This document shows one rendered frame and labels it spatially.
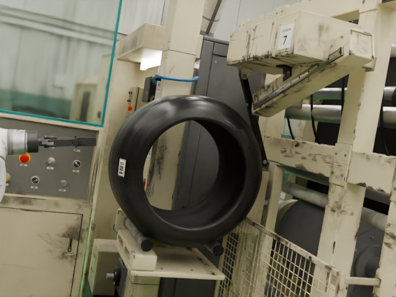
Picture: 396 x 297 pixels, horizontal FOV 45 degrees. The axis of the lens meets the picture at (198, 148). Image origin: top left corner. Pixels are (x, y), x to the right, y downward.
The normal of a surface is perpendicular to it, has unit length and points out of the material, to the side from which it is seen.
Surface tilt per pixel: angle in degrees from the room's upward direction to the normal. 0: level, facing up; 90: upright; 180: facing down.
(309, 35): 90
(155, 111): 57
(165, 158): 90
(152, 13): 90
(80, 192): 90
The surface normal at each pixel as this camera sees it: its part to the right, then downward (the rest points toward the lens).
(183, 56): 0.31, 0.11
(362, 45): 0.34, -0.21
